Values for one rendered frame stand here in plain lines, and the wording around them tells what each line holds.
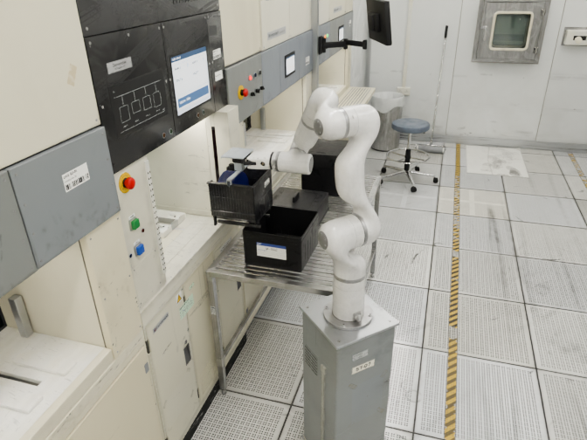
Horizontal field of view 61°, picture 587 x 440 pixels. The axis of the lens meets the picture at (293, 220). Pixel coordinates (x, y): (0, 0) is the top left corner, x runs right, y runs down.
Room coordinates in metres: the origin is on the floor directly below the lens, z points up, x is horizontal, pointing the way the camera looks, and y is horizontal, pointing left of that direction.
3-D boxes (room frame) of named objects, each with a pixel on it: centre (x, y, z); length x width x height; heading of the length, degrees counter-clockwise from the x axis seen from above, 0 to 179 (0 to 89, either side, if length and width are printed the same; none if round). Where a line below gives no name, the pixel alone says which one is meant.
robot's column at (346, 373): (1.53, -0.20, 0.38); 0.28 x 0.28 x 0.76; 28
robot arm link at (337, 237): (1.51, -0.17, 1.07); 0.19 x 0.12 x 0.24; 118
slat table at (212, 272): (2.38, -0.08, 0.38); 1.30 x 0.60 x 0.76; 163
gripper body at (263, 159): (1.93, 0.12, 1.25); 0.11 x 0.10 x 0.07; 72
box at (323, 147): (2.77, -0.21, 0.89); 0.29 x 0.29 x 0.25; 76
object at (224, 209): (1.96, 0.22, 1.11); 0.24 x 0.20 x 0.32; 162
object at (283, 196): (2.37, -0.02, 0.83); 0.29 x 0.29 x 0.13; 71
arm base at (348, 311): (1.53, -0.20, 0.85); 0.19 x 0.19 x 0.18
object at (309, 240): (2.00, 0.06, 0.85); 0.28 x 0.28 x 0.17; 71
